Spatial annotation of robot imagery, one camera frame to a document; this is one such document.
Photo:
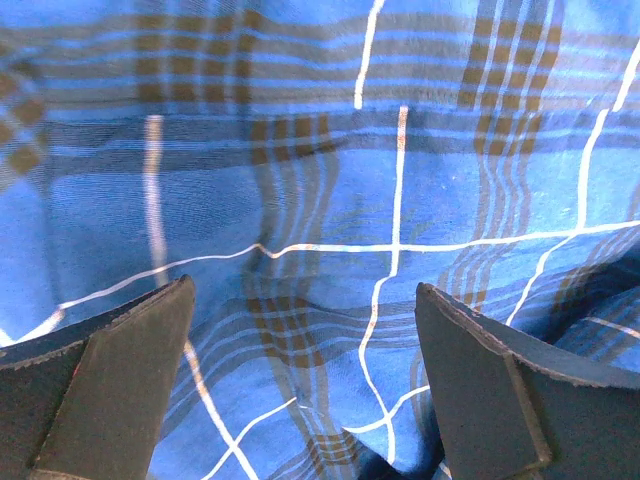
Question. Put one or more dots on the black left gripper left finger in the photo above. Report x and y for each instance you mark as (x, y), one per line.
(88, 401)

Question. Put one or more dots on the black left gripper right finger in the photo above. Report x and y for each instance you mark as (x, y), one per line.
(510, 406)

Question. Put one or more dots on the blue plaid long sleeve shirt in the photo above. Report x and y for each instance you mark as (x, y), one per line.
(308, 164)

